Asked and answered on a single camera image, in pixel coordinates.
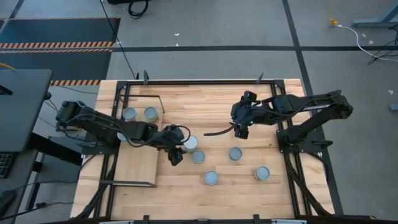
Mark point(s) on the black mat, orange hazard stripes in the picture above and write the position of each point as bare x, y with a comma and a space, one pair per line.
62, 31
53, 65

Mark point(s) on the black keyboard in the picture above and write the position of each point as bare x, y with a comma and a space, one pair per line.
5, 165

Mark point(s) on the wooden shelf with black frame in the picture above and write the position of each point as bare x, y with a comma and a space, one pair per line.
136, 165

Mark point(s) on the black desk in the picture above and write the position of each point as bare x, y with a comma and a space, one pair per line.
21, 186

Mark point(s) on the grey metal desk foot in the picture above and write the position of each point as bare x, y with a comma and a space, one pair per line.
373, 22

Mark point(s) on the silver aluminium bar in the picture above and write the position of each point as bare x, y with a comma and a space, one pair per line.
289, 221
116, 222

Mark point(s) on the black aluminium rig frame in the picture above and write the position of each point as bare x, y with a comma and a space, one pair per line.
202, 82

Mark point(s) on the black frame bracket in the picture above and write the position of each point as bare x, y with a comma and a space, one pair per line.
256, 218
146, 219

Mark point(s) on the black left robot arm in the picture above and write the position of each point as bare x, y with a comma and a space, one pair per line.
93, 119

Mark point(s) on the black box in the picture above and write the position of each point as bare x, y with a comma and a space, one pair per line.
118, 1

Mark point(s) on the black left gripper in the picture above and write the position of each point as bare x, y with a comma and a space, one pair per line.
171, 138

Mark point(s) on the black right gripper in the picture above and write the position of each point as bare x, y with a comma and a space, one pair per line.
244, 113

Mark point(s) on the black computer mouse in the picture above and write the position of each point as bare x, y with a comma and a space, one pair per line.
6, 200

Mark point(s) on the black frame clamp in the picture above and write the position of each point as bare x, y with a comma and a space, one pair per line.
259, 78
145, 77

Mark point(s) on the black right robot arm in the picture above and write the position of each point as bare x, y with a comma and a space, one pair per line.
311, 107

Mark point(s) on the dark grey desk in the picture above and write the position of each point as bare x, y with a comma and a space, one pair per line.
21, 112

